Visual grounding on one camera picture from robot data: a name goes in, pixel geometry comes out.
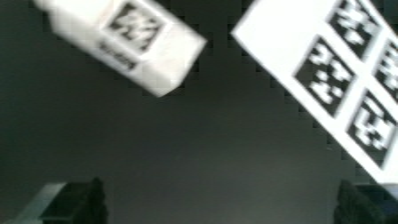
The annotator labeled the white marker sheet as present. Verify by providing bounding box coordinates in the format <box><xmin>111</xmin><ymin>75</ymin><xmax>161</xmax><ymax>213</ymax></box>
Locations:
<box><xmin>232</xmin><ymin>0</ymin><xmax>398</xmax><ymax>184</ymax></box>

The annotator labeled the white table leg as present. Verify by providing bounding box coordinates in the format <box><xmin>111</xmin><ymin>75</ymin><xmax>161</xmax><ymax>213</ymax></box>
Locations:
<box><xmin>31</xmin><ymin>0</ymin><xmax>205</xmax><ymax>97</ymax></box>

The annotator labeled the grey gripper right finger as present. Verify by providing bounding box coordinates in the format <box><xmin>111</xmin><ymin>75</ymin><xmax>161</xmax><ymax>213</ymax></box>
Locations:
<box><xmin>335</xmin><ymin>180</ymin><xmax>398</xmax><ymax>224</ymax></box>

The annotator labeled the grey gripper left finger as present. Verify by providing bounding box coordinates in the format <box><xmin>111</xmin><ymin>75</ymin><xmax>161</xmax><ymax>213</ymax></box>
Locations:
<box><xmin>10</xmin><ymin>178</ymin><xmax>108</xmax><ymax>224</ymax></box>

